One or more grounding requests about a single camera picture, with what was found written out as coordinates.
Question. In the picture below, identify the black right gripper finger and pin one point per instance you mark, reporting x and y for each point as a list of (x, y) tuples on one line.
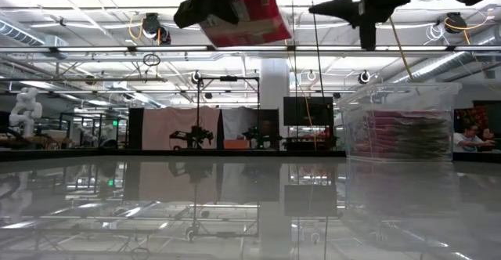
[(338, 11)]

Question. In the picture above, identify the person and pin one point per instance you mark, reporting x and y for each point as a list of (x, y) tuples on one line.
[(467, 140), (487, 134)]

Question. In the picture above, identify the white humanoid robot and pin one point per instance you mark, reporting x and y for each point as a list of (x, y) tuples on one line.
[(25, 111)]

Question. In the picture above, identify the pink fabric backdrop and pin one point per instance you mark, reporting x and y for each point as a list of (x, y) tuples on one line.
[(168, 127)]

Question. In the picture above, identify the clear plastic bin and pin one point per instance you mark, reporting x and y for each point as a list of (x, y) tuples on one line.
[(399, 95)]

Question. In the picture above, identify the black background robot arm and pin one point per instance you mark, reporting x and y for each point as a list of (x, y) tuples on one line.
[(260, 136), (193, 134)]

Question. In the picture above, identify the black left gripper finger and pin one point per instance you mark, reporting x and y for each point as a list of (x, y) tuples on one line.
[(229, 11), (192, 13)]

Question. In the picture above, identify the black wall monitor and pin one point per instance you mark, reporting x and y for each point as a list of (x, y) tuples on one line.
[(297, 111)]

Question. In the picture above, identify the black camera stand frame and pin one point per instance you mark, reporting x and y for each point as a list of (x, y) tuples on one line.
[(229, 78)]

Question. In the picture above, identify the black aluminium table frame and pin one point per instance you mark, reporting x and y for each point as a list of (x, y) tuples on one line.
[(156, 153)]

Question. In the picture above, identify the orange box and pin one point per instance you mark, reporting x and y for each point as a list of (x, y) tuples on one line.
[(236, 144)]

